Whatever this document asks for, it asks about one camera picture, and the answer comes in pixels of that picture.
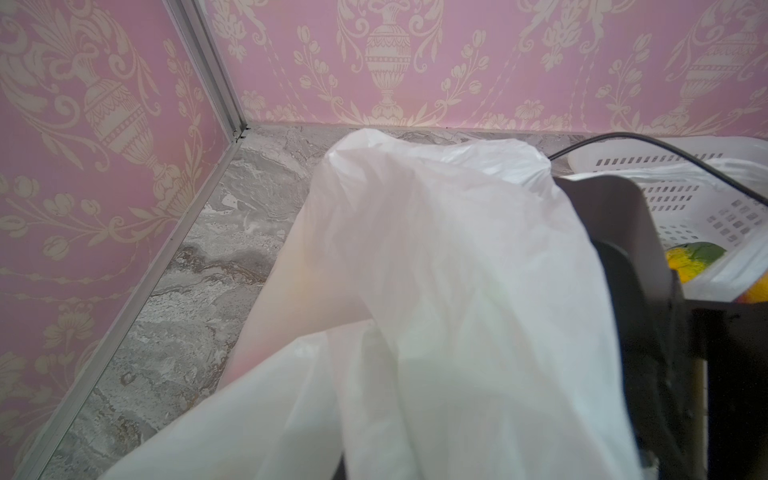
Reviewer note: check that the white plastic bag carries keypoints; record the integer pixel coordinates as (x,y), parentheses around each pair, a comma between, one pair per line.
(436,312)

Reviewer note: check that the left aluminium corner post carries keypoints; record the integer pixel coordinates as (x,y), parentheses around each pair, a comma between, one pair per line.
(190,19)

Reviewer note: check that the green yellow corn toy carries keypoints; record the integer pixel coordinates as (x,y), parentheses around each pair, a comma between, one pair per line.
(690,260)

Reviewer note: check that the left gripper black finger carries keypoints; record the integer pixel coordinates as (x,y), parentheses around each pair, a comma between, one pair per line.
(651,321)

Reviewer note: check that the white plastic mesh basket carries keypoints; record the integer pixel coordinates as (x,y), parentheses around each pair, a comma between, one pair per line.
(689,205)

